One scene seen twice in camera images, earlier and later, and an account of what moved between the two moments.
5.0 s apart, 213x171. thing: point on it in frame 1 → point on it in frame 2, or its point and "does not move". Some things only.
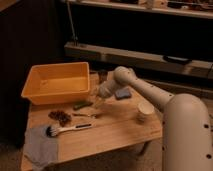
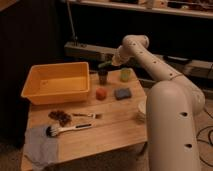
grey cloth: [39, 148] does not move
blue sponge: [122, 94] does not move
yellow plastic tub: [57, 82] does not move
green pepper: [81, 104] → [104, 63]
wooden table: [87, 123] does not move
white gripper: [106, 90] → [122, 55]
